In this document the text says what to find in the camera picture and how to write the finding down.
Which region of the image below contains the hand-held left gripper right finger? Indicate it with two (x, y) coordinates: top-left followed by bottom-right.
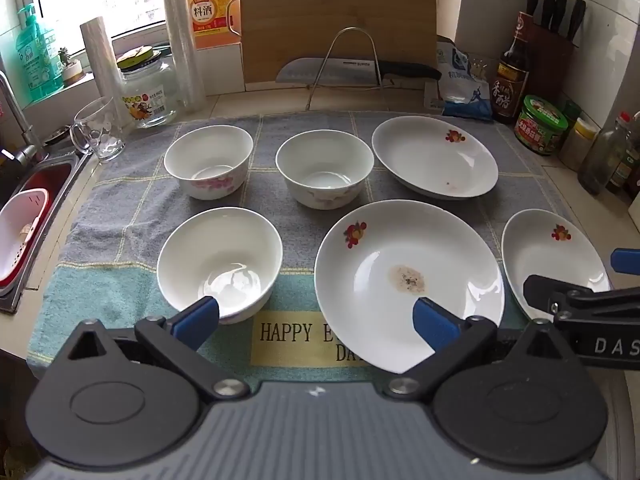
(384, 297), (561, 403)

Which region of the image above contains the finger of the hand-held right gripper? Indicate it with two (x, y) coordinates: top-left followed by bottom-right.
(611, 248), (640, 273)
(523, 275), (640, 322)

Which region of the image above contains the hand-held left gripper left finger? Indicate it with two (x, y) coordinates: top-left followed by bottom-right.
(67, 296), (249, 403)

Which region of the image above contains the white fruit print plate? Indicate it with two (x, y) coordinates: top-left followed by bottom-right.
(501, 209), (612, 321)

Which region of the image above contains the white ceramic bowl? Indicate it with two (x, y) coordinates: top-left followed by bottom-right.
(157, 207), (284, 325)

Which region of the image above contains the white plate large brown stain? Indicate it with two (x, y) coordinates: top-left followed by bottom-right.
(314, 200), (506, 374)

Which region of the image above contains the white bowl pink flower print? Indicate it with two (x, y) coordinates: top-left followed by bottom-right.
(164, 125), (253, 200)

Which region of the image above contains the white plate small brown stain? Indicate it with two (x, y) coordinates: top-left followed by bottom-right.
(372, 116), (499, 200)

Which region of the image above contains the white bowl pale flower print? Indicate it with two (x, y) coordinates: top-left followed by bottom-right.
(276, 130), (375, 209)

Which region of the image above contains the small dark bottle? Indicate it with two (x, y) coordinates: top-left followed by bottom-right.
(607, 145), (640, 203)

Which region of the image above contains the red cap glass bottle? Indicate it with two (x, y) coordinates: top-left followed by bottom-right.
(578, 111), (633, 196)

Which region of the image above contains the yellow lid spice jar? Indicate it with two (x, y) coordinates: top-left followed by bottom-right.
(559, 117), (598, 172)

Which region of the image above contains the grey checked towel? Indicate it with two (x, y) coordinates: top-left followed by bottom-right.
(27, 110), (568, 396)

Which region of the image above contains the green lid sauce jar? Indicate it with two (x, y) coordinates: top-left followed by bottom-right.
(515, 95), (569, 156)

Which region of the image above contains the steel kitchen sink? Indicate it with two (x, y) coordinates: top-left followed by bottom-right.
(0, 152), (93, 313)

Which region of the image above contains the white colander basket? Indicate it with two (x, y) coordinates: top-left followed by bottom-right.
(0, 189), (51, 286)

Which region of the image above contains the dark vinegar bottle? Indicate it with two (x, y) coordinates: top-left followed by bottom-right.
(495, 11), (532, 123)

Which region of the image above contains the red basin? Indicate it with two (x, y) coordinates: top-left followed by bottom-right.
(0, 162), (73, 297)

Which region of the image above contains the dark wooden knife block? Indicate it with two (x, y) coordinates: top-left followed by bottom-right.
(525, 22), (576, 106)

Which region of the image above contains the clear glass mug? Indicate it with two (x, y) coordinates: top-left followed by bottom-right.
(70, 96), (126, 162)

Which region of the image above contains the blue white salt bag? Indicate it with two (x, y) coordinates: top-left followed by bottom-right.
(436, 40), (493, 121)

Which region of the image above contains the glass jar with lid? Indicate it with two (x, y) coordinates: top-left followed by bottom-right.
(116, 46), (177, 128)

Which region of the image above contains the steel faucet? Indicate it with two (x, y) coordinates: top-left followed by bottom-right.
(0, 71), (43, 161)

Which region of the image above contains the steel kitchen knife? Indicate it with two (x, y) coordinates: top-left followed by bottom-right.
(276, 58), (443, 86)

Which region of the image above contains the short clear plastic roll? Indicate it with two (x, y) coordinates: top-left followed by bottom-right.
(80, 16), (126, 106)

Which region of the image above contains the small potted plant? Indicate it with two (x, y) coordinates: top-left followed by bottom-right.
(57, 47), (86, 83)

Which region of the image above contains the tall clear plastic roll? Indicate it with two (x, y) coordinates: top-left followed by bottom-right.
(159, 0), (207, 111)

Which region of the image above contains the orange cooking wine bottle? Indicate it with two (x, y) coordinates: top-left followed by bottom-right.
(182, 0), (242, 51)

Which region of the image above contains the green soap bottle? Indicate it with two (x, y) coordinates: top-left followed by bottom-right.
(14, 4), (66, 101)

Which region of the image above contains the wooden cutting board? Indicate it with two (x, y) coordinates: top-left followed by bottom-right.
(239, 0), (440, 85)

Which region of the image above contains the steel wire rack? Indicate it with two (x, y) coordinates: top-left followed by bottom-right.
(305, 27), (396, 111)

